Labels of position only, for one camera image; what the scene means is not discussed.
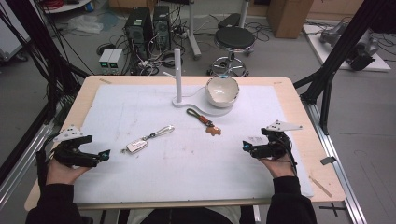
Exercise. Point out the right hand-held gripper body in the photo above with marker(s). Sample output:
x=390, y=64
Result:
x=274, y=146

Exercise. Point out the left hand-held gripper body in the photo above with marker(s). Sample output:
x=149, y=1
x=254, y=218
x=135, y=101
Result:
x=72, y=152

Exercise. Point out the white key stand with post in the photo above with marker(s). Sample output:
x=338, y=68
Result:
x=177, y=77

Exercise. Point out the person's right hand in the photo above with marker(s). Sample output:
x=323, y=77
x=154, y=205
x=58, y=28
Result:
x=280, y=168

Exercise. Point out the person's left hand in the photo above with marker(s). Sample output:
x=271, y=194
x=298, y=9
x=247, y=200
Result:
x=63, y=174

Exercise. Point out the grey tape piece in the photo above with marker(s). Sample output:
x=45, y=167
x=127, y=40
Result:
x=328, y=160

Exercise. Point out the white ceramic bowl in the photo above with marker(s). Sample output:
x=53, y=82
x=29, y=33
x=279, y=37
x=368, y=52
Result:
x=221, y=90

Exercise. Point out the thin wooden stick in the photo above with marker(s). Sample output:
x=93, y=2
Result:
x=320, y=186

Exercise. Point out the white felt mat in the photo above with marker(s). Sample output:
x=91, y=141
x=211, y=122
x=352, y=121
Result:
x=186, y=168

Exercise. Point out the person's lap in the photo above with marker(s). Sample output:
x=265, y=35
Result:
x=186, y=216

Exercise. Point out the white bench power supply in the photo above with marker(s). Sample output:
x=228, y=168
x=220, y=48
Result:
x=105, y=60
x=115, y=61

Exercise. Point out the white floor board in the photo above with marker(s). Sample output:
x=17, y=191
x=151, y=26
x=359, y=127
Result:
x=323, y=53

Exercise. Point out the black round stool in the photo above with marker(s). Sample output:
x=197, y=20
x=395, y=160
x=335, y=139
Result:
x=234, y=38

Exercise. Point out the white desk leg with castor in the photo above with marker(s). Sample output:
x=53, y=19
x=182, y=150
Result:
x=194, y=34

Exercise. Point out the black computer tower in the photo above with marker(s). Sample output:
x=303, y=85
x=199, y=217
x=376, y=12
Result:
x=138, y=29
x=162, y=25

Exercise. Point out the clear plastic bag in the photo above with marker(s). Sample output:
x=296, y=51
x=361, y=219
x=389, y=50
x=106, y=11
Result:
x=85, y=23

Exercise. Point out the brown cardboard box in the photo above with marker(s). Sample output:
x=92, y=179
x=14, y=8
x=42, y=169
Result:
x=288, y=17

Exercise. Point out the grey robot part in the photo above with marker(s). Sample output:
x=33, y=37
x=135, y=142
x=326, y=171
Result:
x=358, y=43

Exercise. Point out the aluminium rail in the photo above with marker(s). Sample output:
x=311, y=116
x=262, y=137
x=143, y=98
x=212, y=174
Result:
x=18, y=168
x=339, y=174

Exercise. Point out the black frame strut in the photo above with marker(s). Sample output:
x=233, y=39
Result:
x=37, y=46
x=339, y=53

